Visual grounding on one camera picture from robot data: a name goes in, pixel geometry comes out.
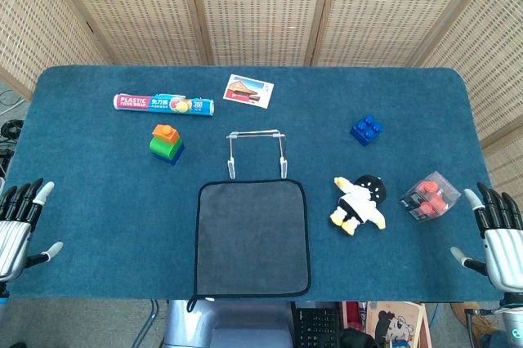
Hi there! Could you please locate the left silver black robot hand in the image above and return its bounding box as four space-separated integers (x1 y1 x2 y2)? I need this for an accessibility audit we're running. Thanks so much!
0 178 65 283

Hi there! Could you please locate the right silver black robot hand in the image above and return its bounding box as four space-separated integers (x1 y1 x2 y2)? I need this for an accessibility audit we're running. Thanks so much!
449 182 523 294

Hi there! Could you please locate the grey and blue cloth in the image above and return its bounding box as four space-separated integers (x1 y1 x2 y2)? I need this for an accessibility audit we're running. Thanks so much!
186 178 312 313

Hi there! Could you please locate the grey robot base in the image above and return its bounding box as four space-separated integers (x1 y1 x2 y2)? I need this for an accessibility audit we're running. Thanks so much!
162 298 295 348

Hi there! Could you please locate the brown shoe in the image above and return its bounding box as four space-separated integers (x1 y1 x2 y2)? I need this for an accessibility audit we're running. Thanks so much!
450 301 485 324

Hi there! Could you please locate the clear box with red parts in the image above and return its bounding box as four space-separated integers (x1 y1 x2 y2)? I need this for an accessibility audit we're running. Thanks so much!
398 170 462 225

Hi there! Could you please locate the teal table mat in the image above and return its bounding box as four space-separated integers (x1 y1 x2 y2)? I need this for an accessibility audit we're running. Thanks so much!
0 65 510 304

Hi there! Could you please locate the cartoon print box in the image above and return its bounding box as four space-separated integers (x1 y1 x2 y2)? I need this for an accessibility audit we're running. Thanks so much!
364 301 428 348

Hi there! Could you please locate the black white plush doll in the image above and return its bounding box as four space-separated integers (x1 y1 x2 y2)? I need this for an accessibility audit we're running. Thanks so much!
329 174 389 238

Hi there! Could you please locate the black rounded object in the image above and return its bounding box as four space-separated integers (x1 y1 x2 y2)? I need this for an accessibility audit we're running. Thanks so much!
338 328 383 348

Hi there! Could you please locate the green toy brick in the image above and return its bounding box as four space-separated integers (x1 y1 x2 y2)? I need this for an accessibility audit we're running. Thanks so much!
149 135 184 159

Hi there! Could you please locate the plastic food wrap box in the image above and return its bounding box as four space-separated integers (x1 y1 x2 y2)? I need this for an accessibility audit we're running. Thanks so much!
113 92 217 118

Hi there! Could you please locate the small dark blue toy brick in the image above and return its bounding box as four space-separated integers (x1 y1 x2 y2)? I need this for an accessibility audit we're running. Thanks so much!
153 142 186 167

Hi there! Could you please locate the orange toy brick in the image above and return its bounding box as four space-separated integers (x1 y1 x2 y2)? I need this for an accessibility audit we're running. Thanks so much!
151 123 180 145

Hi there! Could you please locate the large blue toy brick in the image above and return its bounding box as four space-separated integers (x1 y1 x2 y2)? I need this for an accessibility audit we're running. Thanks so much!
349 114 384 148

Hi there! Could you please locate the black keyboard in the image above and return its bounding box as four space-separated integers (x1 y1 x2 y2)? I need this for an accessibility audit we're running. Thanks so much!
292 301 342 348

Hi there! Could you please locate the palace picture postcard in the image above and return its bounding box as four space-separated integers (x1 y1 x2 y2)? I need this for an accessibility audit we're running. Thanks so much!
222 74 275 110

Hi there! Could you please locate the woven bamboo folding screen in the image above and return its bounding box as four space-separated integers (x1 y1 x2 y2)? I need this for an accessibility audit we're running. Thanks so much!
0 0 523 218

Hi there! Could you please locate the black cable coil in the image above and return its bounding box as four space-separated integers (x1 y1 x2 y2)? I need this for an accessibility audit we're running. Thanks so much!
0 118 25 141

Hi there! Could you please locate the white cable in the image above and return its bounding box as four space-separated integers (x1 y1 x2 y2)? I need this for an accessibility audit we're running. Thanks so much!
0 88 28 117

